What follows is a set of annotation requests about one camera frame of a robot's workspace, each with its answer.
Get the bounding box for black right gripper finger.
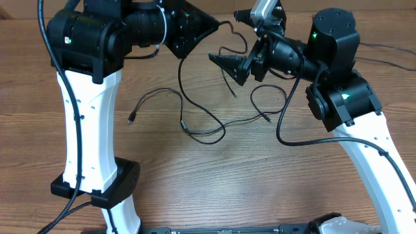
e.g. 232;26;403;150
233;9;255;28
208;53;250;86

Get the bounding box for black usb cable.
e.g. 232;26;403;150
126;83;289;137
354;41;416;72
177;20;250;146

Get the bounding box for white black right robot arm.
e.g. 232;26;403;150
209;1;415;233

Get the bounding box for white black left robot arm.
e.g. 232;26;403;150
37;1;220;233

